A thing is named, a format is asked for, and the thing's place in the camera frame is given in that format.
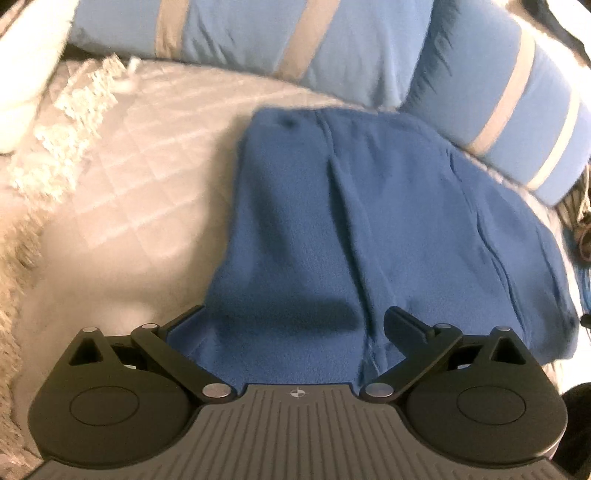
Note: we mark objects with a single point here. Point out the large blue grey-striped pillow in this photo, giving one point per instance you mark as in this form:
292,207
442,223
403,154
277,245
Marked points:
475,83

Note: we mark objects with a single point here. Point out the small blue grey-striped pillow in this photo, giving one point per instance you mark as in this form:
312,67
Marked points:
231,37

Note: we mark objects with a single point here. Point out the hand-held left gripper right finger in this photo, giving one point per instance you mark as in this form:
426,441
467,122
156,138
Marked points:
401,330

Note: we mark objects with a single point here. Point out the grey striped cloth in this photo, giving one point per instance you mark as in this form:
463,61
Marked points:
577,217

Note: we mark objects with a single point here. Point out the blue fleece hooded jacket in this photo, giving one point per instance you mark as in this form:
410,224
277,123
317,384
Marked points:
369,207

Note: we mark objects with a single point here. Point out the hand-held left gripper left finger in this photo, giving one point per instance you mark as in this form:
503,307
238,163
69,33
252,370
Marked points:
180,319

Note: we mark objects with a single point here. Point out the person's dark clothing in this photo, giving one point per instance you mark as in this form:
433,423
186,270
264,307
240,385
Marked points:
577,429

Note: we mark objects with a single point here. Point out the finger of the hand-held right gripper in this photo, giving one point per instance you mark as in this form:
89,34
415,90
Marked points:
587,321

